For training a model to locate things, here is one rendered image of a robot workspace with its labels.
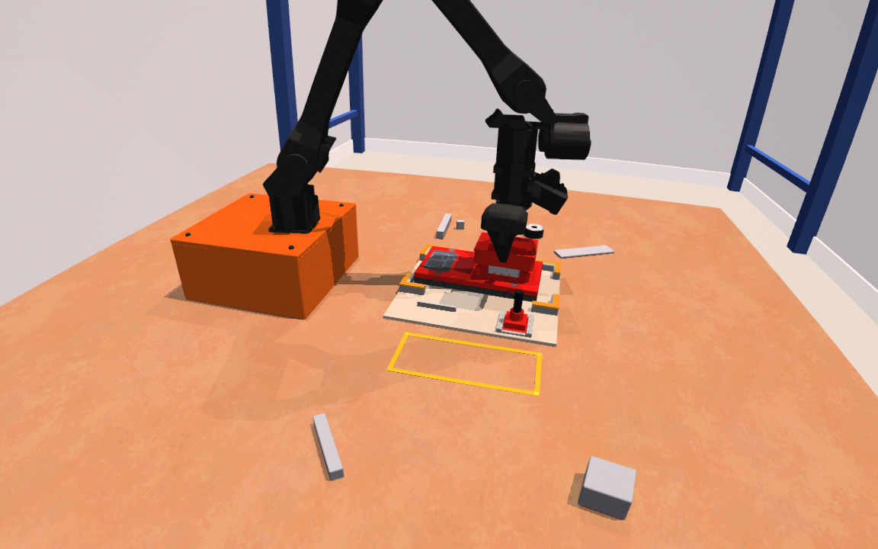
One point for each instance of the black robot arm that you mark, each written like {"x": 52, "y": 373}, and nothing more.
{"x": 295, "y": 208}

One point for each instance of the yellow rectangular outline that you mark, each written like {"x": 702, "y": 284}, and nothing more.
{"x": 538, "y": 366}

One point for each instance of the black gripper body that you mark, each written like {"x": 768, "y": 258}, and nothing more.
{"x": 511, "y": 180}

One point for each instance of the black toy tyre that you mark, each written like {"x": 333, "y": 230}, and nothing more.
{"x": 534, "y": 231}

